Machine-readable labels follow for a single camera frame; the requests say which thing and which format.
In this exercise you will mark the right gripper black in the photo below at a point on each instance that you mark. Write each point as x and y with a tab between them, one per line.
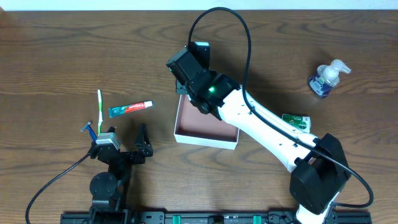
181	88

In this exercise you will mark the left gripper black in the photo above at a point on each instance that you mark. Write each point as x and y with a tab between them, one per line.
125	155

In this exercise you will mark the green soap bar package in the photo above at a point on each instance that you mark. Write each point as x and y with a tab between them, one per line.
302	123

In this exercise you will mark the blue hand soap pump bottle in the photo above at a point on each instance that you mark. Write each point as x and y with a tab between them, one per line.
326	78

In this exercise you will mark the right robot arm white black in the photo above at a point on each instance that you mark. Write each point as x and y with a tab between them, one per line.
317	166

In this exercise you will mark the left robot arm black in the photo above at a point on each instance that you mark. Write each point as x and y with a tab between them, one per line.
109	189

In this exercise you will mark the red green toothpaste tube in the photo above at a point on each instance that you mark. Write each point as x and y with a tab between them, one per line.
121	110

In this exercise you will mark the blue disposable razor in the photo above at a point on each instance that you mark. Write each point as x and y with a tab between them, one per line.
87	127

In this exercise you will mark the green white toothbrush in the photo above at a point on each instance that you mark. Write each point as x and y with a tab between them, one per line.
100	108

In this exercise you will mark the white box with pink interior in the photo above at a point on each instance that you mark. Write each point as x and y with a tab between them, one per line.
193	127

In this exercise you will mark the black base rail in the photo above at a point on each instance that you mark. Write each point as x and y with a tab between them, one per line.
177	217

